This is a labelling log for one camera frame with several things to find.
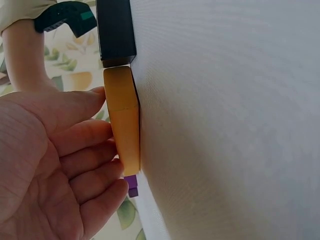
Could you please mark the orange rectangular block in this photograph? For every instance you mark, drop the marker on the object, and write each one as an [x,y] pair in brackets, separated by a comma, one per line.
[118,90]
[126,140]

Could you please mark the person's right hand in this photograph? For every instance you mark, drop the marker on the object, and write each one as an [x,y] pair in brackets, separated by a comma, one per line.
[25,62]

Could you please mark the black wrist band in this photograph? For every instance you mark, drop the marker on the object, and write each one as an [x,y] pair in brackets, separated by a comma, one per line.
[62,17]

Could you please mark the small purple block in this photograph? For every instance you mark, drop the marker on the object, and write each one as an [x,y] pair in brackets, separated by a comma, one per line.
[132,183]

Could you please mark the person's left hand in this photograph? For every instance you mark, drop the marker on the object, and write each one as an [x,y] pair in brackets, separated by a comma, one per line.
[37,155]

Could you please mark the black rectangular block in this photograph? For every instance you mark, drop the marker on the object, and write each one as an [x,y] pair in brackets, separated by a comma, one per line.
[113,30]

